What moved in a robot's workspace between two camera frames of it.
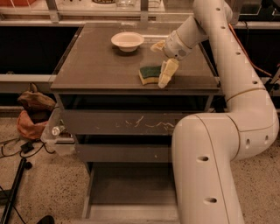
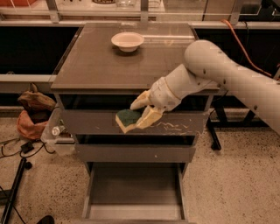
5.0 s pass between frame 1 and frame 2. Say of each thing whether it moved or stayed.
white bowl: stayed
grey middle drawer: stayed
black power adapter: stayed
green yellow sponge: moved
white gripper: moved
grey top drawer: stayed
